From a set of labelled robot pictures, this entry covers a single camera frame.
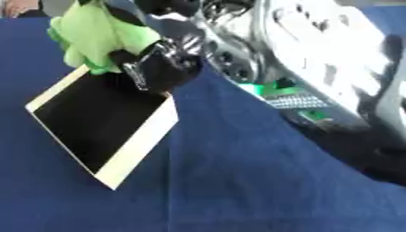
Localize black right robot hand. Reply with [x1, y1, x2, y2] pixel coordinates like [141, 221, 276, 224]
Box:
[77, 0, 205, 95]

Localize green soft toy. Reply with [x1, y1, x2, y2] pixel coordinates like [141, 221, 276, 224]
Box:
[45, 0, 164, 76]

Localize tan box with black inside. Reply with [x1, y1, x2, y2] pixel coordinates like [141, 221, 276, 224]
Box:
[24, 63, 181, 191]

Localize person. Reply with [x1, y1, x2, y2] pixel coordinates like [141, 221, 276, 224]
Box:
[0, 0, 51, 19]

